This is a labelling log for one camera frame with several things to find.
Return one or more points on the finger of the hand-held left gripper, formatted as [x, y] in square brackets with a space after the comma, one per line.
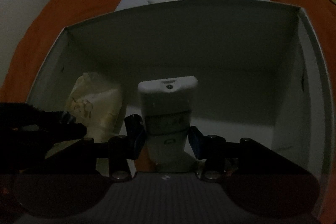
[52, 115]
[71, 130]

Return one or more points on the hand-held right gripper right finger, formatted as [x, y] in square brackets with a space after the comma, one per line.
[196, 144]

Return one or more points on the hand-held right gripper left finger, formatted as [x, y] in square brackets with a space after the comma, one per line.
[136, 138]

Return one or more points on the cream plastic packet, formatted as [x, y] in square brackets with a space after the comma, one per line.
[99, 106]

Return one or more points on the white spray bottle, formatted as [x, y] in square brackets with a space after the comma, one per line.
[168, 108]

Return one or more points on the white cardboard box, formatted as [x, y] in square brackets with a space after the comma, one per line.
[183, 50]

